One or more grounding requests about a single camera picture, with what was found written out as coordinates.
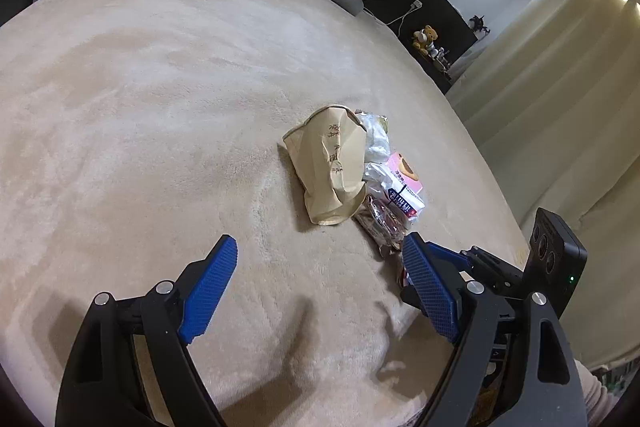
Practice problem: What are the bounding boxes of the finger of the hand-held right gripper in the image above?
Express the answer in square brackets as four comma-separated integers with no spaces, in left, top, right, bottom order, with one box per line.
[421,241,526,303]
[400,284,426,310]

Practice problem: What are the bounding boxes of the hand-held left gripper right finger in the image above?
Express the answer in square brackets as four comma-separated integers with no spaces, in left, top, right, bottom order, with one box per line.
[401,232,588,427]

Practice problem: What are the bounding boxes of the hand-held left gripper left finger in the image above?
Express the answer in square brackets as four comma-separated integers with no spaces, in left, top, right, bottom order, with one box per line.
[55,234,238,427]

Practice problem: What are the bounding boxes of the clear brown snack wrapper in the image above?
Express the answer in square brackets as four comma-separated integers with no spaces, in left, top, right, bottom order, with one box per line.
[354,194,407,259]

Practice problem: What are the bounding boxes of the white wrapper with dark label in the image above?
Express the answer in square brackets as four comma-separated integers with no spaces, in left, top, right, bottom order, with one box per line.
[380,184,427,229]

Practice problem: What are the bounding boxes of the small clear plastic bag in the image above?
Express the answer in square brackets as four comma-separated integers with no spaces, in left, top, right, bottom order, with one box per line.
[362,162,396,198]

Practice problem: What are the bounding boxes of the pink paper box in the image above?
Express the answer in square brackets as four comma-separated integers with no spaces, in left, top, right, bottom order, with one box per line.
[385,152,426,195]

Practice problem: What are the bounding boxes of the brown paper bag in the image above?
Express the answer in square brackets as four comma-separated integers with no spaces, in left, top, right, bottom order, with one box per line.
[282,105,368,226]

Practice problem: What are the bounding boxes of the large clear plastic bag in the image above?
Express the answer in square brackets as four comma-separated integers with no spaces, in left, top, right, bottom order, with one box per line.
[354,108,392,164]

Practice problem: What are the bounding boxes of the person's right forearm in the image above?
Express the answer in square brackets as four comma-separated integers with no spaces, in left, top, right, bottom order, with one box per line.
[574,358,610,427]

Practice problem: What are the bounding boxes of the cream curtains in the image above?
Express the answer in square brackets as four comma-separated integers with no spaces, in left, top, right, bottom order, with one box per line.
[445,0,640,370]

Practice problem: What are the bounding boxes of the beige plush blanket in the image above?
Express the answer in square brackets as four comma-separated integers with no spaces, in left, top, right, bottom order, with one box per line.
[0,0,532,427]

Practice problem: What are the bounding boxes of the black bedside table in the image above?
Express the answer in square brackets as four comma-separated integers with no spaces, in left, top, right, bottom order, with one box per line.
[425,47,457,84]

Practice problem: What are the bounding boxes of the brown teddy bear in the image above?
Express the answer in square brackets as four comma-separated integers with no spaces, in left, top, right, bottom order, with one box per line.
[411,25,441,56]

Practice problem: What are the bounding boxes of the white charger with cable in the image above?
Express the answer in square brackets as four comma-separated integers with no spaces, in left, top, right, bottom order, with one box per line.
[364,0,424,32]

